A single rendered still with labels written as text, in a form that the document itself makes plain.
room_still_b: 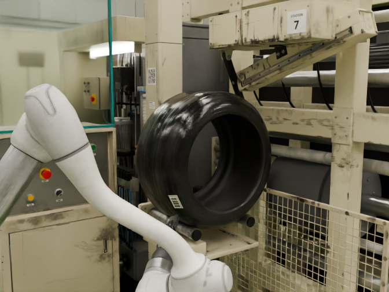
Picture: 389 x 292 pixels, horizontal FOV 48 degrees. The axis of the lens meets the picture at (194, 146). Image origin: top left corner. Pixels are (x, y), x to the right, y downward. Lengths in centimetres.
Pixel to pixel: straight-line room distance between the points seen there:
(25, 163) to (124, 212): 31
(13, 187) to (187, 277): 53
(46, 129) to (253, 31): 103
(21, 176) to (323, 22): 115
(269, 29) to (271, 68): 23
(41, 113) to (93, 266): 125
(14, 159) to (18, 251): 87
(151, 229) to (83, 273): 111
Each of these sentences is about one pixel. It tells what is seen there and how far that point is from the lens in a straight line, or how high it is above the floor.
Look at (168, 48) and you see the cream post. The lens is 197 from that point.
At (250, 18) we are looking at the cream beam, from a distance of 186.
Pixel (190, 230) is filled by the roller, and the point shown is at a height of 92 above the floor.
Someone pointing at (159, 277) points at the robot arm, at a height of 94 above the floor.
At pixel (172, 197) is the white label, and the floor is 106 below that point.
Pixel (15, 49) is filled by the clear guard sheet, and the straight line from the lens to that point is 199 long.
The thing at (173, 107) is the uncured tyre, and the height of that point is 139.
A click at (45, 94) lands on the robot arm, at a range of 111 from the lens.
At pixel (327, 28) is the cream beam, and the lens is 171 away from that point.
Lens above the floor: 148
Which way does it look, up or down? 8 degrees down
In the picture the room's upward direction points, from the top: straight up
